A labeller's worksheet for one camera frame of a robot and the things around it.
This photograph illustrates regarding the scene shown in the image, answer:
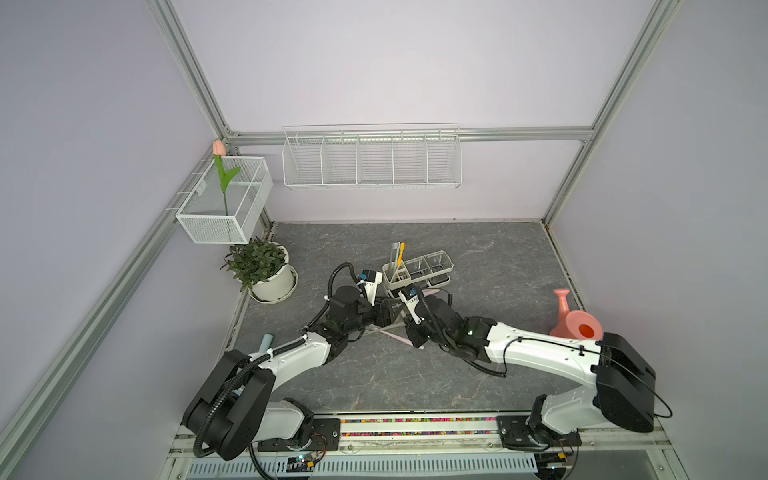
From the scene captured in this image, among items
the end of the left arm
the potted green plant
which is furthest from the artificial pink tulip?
the end of the left arm

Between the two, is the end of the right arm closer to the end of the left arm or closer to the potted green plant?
the end of the left arm

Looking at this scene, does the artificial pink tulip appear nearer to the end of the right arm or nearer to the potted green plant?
the potted green plant

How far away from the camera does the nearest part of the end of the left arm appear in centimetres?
67

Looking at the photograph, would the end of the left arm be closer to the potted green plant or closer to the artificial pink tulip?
the potted green plant

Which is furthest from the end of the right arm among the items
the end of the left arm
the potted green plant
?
the potted green plant

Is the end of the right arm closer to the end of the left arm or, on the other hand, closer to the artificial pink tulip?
the end of the left arm
